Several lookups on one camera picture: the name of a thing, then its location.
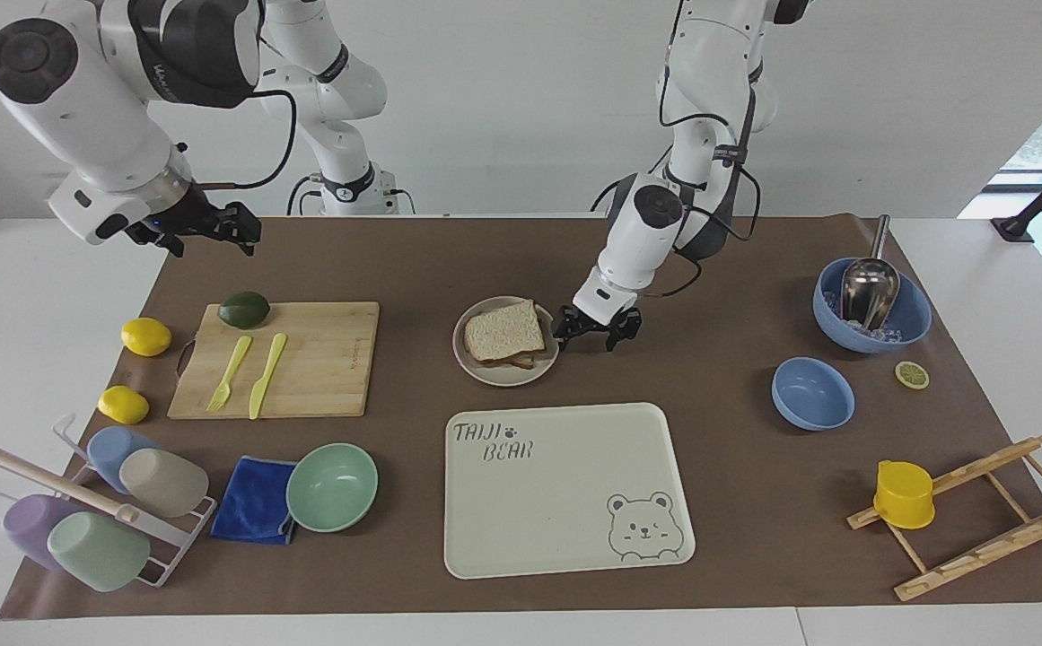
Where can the metal scoop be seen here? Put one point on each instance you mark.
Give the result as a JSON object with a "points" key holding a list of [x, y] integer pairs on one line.
{"points": [[869, 292]]}

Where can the small blue bowl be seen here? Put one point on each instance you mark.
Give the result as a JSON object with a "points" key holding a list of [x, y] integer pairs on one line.
{"points": [[812, 395]]}

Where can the wooden folding rack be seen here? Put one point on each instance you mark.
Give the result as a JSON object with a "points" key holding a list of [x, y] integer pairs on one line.
{"points": [[987, 547]]}

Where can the cream tray with bear print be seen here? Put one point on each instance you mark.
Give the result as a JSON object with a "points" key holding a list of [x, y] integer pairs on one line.
{"points": [[556, 502]]}

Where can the clear ice cubes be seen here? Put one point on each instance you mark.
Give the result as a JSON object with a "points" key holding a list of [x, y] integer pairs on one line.
{"points": [[887, 336]]}

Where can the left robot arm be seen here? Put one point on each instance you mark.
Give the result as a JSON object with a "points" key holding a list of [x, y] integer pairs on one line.
{"points": [[709, 117]]}

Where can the bread slice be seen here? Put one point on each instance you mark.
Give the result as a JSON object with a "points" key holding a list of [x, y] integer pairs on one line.
{"points": [[520, 362], [503, 332]]}

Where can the blue cloth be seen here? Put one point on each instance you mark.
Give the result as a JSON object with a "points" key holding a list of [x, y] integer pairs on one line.
{"points": [[247, 502]]}

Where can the yellow plastic cup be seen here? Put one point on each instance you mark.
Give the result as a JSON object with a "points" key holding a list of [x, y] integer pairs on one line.
{"points": [[905, 495]]}

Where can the round beige plate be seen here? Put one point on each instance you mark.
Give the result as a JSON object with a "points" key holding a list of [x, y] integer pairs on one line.
{"points": [[512, 375]]}

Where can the wooden cutting board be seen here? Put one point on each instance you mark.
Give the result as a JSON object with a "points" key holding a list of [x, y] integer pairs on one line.
{"points": [[323, 359]]}

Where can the yellow-green plastic fork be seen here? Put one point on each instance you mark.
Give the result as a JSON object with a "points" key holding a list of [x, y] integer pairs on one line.
{"points": [[232, 368]]}

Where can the lemon slice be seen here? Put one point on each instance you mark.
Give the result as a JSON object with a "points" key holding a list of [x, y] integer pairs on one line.
{"points": [[912, 375]]}

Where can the yellow lemon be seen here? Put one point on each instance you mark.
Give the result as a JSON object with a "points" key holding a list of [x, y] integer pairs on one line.
{"points": [[146, 336], [123, 405]]}

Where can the dark green avocado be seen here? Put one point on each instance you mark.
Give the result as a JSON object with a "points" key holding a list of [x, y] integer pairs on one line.
{"points": [[244, 309]]}

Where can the green bowl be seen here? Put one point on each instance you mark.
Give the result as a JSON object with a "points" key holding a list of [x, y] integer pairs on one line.
{"points": [[332, 487]]}

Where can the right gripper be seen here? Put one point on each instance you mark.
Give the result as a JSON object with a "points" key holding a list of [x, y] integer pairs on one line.
{"points": [[188, 213]]}

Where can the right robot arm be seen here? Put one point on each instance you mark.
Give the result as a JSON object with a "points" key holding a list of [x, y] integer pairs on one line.
{"points": [[81, 99]]}

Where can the green plastic cup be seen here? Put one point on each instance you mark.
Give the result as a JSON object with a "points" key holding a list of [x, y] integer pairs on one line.
{"points": [[99, 552]]}

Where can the beige plastic cup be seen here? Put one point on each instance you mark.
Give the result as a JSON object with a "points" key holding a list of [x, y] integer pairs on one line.
{"points": [[166, 483]]}

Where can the large blue bowl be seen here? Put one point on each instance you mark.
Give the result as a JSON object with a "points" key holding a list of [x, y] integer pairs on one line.
{"points": [[911, 309]]}

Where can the blue plastic cup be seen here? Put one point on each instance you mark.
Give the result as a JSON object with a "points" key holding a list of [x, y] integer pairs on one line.
{"points": [[108, 449]]}

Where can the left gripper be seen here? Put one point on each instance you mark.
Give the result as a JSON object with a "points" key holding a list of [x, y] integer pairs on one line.
{"points": [[601, 320]]}

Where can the purple plastic cup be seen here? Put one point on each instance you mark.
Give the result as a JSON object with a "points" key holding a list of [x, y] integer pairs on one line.
{"points": [[27, 529]]}

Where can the yellow-green plastic knife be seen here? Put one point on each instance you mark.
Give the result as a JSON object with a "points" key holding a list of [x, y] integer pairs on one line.
{"points": [[266, 375]]}

